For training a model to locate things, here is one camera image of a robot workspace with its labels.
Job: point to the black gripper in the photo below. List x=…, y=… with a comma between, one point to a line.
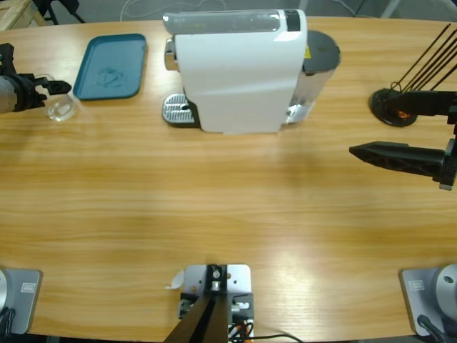
x=450, y=164
x=30, y=93

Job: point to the clear drinking glass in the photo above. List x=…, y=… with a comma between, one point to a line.
x=62, y=109

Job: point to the white capsule coffee machine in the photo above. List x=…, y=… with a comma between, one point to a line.
x=232, y=78

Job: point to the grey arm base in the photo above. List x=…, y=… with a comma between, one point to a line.
x=432, y=296
x=21, y=300

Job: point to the orange coffee capsule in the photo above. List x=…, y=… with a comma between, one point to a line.
x=401, y=114

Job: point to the black capsule holder with rods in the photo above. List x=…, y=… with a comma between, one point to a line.
x=392, y=122

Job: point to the teal plastic tray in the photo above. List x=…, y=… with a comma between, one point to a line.
x=110, y=53

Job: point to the black stand legs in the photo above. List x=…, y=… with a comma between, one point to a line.
x=53, y=10

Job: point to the chrome slotted drip tray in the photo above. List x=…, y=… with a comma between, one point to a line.
x=175, y=109

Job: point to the grey metal leg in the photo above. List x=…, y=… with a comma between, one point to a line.
x=389, y=9

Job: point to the white tape tab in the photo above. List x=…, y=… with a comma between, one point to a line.
x=176, y=280

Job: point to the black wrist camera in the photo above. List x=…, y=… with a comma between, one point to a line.
x=7, y=59

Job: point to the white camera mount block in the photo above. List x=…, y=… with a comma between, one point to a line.
x=239, y=282

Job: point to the dark camera post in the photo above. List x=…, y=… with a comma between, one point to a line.
x=207, y=321

